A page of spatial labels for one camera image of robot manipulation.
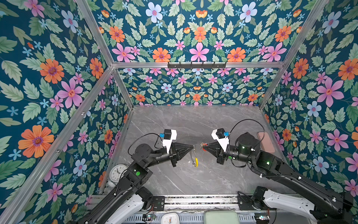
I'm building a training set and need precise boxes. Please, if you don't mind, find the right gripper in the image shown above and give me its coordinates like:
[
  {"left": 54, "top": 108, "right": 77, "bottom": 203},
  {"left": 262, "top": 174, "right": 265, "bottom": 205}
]
[{"left": 203, "top": 141, "right": 254, "bottom": 165}]

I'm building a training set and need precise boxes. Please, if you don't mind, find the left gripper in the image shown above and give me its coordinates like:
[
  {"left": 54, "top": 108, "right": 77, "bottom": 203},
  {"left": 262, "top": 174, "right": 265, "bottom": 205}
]
[{"left": 145, "top": 142, "right": 194, "bottom": 169}]

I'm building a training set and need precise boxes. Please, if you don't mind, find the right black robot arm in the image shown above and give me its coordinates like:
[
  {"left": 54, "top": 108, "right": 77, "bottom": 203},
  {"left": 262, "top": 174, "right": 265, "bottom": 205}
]
[{"left": 203, "top": 130, "right": 353, "bottom": 224}]

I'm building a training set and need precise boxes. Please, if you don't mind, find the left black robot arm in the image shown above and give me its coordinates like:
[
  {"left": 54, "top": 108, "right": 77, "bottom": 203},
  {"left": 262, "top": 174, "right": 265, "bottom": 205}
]
[{"left": 68, "top": 142, "right": 195, "bottom": 224}]

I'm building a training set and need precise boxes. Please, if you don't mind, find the pink eraser case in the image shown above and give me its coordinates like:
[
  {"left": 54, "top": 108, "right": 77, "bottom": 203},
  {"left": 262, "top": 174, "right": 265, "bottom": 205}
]
[{"left": 257, "top": 132, "right": 275, "bottom": 154}]

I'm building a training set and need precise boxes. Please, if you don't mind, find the white clock at front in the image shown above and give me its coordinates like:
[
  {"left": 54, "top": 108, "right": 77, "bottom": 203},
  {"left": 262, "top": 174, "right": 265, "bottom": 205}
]
[{"left": 160, "top": 212, "right": 180, "bottom": 224}]

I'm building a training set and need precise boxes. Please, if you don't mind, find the white round alarm clock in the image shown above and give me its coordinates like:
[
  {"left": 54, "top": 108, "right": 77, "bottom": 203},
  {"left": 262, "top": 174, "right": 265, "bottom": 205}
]
[{"left": 109, "top": 164, "right": 128, "bottom": 183}]

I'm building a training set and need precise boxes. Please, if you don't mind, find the pale green box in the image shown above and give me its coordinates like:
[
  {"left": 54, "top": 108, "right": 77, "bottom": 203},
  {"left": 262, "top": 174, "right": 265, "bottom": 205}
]
[{"left": 204, "top": 211, "right": 240, "bottom": 224}]

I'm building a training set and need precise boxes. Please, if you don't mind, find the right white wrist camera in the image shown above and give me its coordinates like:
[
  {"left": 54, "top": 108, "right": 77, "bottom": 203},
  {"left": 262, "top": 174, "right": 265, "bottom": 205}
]
[{"left": 211, "top": 128, "right": 230, "bottom": 152}]

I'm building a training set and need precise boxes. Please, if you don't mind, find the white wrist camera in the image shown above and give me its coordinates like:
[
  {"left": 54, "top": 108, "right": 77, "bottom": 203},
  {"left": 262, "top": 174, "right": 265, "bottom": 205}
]
[
  {"left": 159, "top": 129, "right": 177, "bottom": 153},
  {"left": 211, "top": 128, "right": 230, "bottom": 152}
]

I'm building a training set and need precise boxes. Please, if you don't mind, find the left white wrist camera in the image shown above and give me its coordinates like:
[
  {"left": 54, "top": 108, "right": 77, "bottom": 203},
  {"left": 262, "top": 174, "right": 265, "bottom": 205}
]
[{"left": 159, "top": 129, "right": 177, "bottom": 153}]

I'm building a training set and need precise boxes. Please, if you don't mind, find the aluminium front rail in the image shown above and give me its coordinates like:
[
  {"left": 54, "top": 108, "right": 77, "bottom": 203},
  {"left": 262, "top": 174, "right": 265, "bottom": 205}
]
[{"left": 86, "top": 194, "right": 317, "bottom": 213}]

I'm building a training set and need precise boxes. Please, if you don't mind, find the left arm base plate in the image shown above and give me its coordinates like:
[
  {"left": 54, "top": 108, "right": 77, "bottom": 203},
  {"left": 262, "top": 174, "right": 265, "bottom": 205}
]
[{"left": 143, "top": 196, "right": 166, "bottom": 211}]

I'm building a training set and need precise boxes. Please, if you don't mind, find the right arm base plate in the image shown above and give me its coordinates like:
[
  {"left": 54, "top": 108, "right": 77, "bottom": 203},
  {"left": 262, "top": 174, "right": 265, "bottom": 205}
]
[{"left": 237, "top": 194, "right": 276, "bottom": 211}]

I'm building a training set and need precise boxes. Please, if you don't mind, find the black hook rail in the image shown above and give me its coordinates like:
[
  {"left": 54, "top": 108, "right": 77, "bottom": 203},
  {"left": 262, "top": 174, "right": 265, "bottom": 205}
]
[{"left": 167, "top": 62, "right": 227, "bottom": 70}]

